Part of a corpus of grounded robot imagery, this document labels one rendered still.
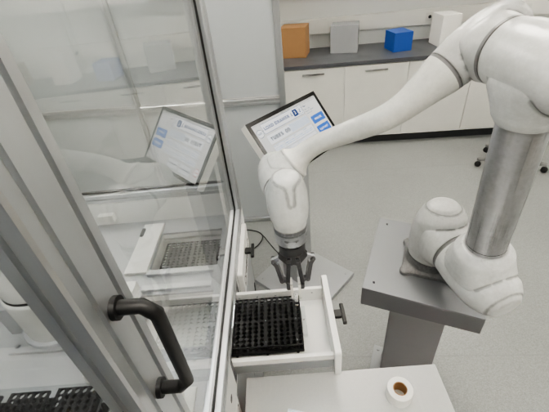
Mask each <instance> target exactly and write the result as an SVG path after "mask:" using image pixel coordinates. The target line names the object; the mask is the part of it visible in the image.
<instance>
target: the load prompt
mask: <svg viewBox="0 0 549 412"><path fill-rule="evenodd" d="M304 113H305V112H304V111H303V109H302V108H301V106H300V105H297V106H295V107H293V108H291V109H290V110H288V111H286V112H284V113H282V114H280V115H278V116H276V117H274V118H272V119H270V120H268V121H267V122H265V123H263V124H261V125H260V127H261V129H262V131H263V132H264V133H265V134H267V133H269V132H272V131H274V130H275V129H276V128H279V127H281V126H283V125H284V124H286V123H288V122H290V121H292V120H293V119H295V118H297V117H299V116H301V115H302V114H304Z"/></svg>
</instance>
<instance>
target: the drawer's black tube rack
mask: <svg viewBox="0 0 549 412"><path fill-rule="evenodd" d="M291 297H292V296H283V297H273V298H254V299H243V300H236V303H235V313H234V333H233V344H232V355H231V356H236V357H237V358H238V357H239V356H253V355H264V354H266V355H267V356H268V355H269V354H275V353H285V352H297V353H299V352H304V351H305V348H304V345H297V340H298V339H297V327H296V317H295V309H294V299H289V298H291ZM274 298H275V299H276V300H273V299H274ZM279 298H281V300H279ZM284 298H286V299H284ZM268 299H270V301H267V300H268ZM256 300H258V302H255V301H256ZM261 300H264V301H263V302H261ZM245 301H247V302H245ZM250 301H252V302H250ZM290 301H292V302H290ZM239 302H241V303H239ZM268 302H270V303H268ZM261 303H263V304H261ZM245 304H246V305H245ZM250 304H252V305H250ZM240 305H242V306H240Z"/></svg>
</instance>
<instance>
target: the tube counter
mask: <svg viewBox="0 0 549 412"><path fill-rule="evenodd" d="M308 123H310V120H309V119H308V118H307V116H306V115H305V116H303V117H301V118H299V119H298V120H296V121H294V122H292V123H290V124H289V125H287V126H285V127H283V130H284V131H285V132H286V133H287V135H289V134H291V133H292V132H295V131H296V130H297V129H299V128H302V127H303V126H305V125H307V124H308Z"/></svg>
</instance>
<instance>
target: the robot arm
mask: <svg viewBox="0 0 549 412"><path fill-rule="evenodd" d="M471 80H473V81H474V82H477V83H484V84H486V89H487V93H488V99H489V111H490V115H491V117H492V119H493V121H494V126H493V132H492V136H491V139H490V143H489V148H488V152H487V155H486V159H485V162H484V168H483V172H482V175H481V178H480V184H479V187H478V190H477V194H476V197H475V203H474V207H473V210H472V214H471V220H470V223H469V222H468V216H467V214H466V211H465V209H464V208H463V206H461V205H460V204H459V203H458V202H457V201H455V200H453V199H450V198H445V197H437V198H434V199H431V200H429V201H428V202H427V203H424V204H423V205H422V206H421V207H420V208H419V210H418V211H417V213H416V215H415V217H414V219H413V224H412V226H411V230H410V234H409V238H405V239H404V256H403V262H402V266H401V267H400V269H399V273H400V274H401V275H412V276H416V277H420V278H424V279H428V280H434V281H439V282H442V283H445V284H447V285H448V286H449V287H450V288H451V289H452V291H454V292H455V294H456V295H457V296H458V297H459V298H460V299H461V300H462V301H463V302H464V303H465V304H466V305H467V306H469V307H470V308H472V309H473V310H475V311H477V312H479V313H480V314H482V315H485V316H492V317H497V316H502V315H505V314H507V313H508V312H510V311H512V310H514V309H515V308H517V307H518V306H519V305H520V304H521V302H522V297H523V296H524V290H523V285H522V281H521V280H520V278H519V277H518V269H517V262H516V251H515V249H514V247H513V246H512V245H511V244H510V242H511V239H512V236H513V234H514V232H515V229H516V226H517V223H518V221H519V219H520V215H521V213H522V210H523V207H524V204H525V202H526V200H527V197H528V195H529V191H530V189H531V186H532V184H533V180H534V178H535V176H536V173H537V170H538V167H539V165H540V163H541V160H542V157H543V154H544V152H545V149H546V147H547V143H548V141H549V18H546V17H541V16H533V11H532V9H531V8H530V6H529V5H528V4H527V3H526V2H524V1H522V0H501V1H499V2H495V3H494V4H492V5H490V6H488V7H486V8H484V9H483V10H481V11H479V12H477V13H476V14H474V15H473V16H472V17H471V18H470V19H468V20H467V21H466V22H464V23H463V24H462V25H461V26H459V27H458V28H457V29H456V30H455V31H453V32H452V33H451V34H450V35H449V36H448V37H447V38H446V39H445V40H444V41H443V42H442V43H441V44H440V45H439V46H438V47H437V48H436V49H435V50H434V51H433V52H432V54H431V55H430V56H429V57H428V58H427V59H426V60H425V61H424V63H423V64H422V65H421V67H420V68H419V69H418V70H417V72H416V73H415V74H414V75H413V76H412V77H411V79H410V80H409V81H408V82H407V83H406V84H405V85H404V86H403V87H402V89H401V90H400V91H399V92H398V93H397V94H396V95H394V96H393V97H392V98H391V99H390V100H389V101H387V102H386V103H384V104H382V105H380V106H378V107H377V108H375V109H373V110H370V111H369V112H367V113H364V114H361V115H359V116H357V117H355V118H352V119H349V120H347V121H345V122H343V123H339V124H338V125H336V126H333V127H331V128H328V129H326V130H323V131H322V132H319V133H317V134H315V135H313V136H312V137H309V138H308V139H306V140H304V141H303V142H302V143H300V144H299V145H297V146H295V147H293V148H291V149H285V148H283V149H282V150H279V151H272V152H269V153H267V154H265V155H264V156H263V157H262V158H261V160H260V162H259V164H258V169H257V174H258V180H259V183H260V187H261V190H262V192H263V193H264V195H265V197H266V206H267V210H268V213H269V215H270V219H271V221H272V222H273V225H274V237H275V241H276V243H277V244H278V245H279V253H278V255H277V256H276V257H275V256H271V264H272V265H273V266H274V268H275V270H276V272H277V275H278V277H279V282H280V283H281V284H283V283H286V285H287V290H291V295H292V299H294V296H293V287H292V277H290V272H291V266H292V265H296V266H297V269H298V274H299V276H298V277H297V281H298V290H299V298H301V289H304V288H305V281H310V276H311V271H312V266H313V263H314V261H315V253H314V252H312V253H308V252H307V251H306V246H305V242H306V240H307V238H306V232H307V229H306V228H307V223H306V220H307V218H308V212H309V202H308V194H307V189H306V184H305V182H304V180H303V179H304V177H305V175H306V169H307V166H308V164H309V163H310V161H311V160H312V159H314V158H315V157H316V156H317V155H319V154H321V153H323V152H324V151H327V150H331V149H333V148H336V147H339V146H343V145H346V144H350V143H352V142H355V141H359V140H363V139H365V138H368V137H372V136H376V135H377V134H380V133H383V132H386V131H388V130H391V129H392V128H395V127H397V126H399V125H400V124H402V123H404V122H406V121H408V120H409V119H411V118H412V117H414V116H416V115H417V114H419V113H421V112H422V111H423V110H425V109H427V108H428V107H430V106H432V105H434V104H435V103H436V102H438V101H440V100H442V99H444V98H445V97H446V96H449V95H451V94H452V93H454V92H456V91H457V90H458V89H460V88H461V87H463V86H464V85H466V84H467V83H469V82H470V81H471ZM305 258H307V265H306V274H305V275H303V271H302V267H301V263H302V262H303V261H304V260H305ZM279 260H281V261H282V262H283V263H285V264H286V277H285V276H283V272H282V270H281V267H280V265H279Z"/></svg>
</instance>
